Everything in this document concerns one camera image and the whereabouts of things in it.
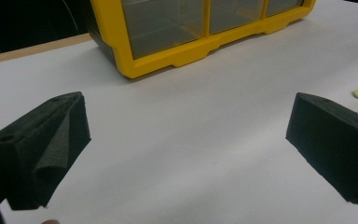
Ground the yellow drawer organizer cabinet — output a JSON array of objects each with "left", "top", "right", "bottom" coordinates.
[{"left": 85, "top": 0, "right": 317, "bottom": 79}]

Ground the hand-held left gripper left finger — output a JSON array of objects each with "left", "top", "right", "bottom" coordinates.
[{"left": 0, "top": 91, "right": 92, "bottom": 211}]

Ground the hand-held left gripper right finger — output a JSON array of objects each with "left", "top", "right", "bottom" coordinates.
[{"left": 285, "top": 91, "right": 358, "bottom": 205}]

